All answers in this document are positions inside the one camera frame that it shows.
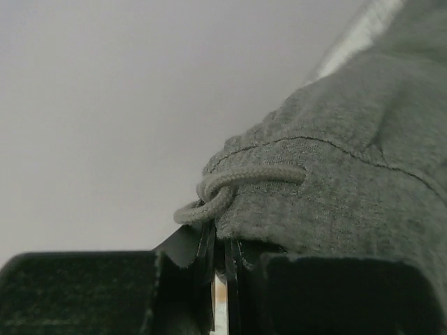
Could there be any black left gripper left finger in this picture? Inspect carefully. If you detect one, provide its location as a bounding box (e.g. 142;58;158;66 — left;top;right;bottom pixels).
1;223;215;334

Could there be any right aluminium frame post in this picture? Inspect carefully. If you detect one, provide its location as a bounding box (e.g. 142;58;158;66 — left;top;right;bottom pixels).
305;0;404;84

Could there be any grey drawstring cloth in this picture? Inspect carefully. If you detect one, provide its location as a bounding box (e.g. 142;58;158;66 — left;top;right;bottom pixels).
173;0;447;261

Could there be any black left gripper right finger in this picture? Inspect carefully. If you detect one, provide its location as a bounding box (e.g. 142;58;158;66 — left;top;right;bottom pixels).
225;240;446;334

